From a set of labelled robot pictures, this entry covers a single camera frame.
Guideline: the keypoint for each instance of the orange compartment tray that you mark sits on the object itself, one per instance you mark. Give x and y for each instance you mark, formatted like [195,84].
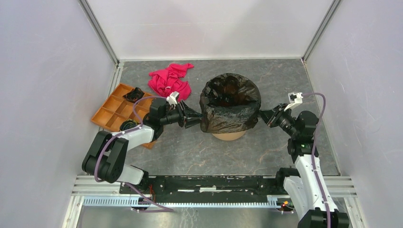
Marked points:
[115,109]

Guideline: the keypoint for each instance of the aluminium corner post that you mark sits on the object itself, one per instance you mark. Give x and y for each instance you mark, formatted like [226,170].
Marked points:
[99,31]
[321,29]

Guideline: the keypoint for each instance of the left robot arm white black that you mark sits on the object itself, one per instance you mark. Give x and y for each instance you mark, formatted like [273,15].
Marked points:
[105,159]

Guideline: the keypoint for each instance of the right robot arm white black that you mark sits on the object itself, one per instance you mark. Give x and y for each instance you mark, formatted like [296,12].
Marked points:
[305,183]

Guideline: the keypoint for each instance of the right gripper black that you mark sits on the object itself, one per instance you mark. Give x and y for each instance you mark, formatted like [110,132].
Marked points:
[277,112]

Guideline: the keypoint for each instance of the crumpled red cloth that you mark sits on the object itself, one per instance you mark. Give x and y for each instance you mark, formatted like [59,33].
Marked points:
[169,80]

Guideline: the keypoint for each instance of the white slotted cable duct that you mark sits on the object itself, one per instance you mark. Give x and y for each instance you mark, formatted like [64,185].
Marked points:
[138,202]

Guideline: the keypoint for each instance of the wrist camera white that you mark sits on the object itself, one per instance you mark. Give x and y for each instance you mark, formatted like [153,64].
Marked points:
[172,99]
[295,99]

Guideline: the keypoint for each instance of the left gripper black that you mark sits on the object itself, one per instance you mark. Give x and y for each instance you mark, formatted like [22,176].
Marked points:
[192,117]

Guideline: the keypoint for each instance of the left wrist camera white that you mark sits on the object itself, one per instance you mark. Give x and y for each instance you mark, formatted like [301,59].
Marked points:
[172,99]

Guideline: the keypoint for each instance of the right aluminium corner post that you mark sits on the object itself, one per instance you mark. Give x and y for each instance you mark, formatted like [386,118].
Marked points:
[321,29]

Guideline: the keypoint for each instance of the black plastic trash bag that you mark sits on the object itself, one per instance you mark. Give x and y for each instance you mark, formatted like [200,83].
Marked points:
[229,103]

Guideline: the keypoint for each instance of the black bag roll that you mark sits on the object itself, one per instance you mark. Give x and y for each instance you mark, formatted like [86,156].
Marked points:
[134,95]
[128,124]

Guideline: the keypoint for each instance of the orange trash bin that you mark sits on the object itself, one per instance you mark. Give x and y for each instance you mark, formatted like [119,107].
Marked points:
[229,136]

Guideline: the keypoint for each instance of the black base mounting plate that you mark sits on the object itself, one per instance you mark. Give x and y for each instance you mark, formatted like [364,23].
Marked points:
[212,189]

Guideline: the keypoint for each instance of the black bag roll back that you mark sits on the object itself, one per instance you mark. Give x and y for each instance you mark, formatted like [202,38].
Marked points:
[134,95]

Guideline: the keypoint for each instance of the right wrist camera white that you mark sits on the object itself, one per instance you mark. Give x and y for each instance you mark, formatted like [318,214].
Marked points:
[295,99]

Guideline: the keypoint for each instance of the aluminium frame rail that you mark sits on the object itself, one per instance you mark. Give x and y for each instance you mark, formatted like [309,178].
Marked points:
[87,186]

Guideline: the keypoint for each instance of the black bag roll front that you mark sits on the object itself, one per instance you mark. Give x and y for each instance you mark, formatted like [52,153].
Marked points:
[128,124]

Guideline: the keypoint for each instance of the left aluminium corner post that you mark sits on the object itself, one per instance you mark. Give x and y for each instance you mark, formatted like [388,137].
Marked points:
[99,31]

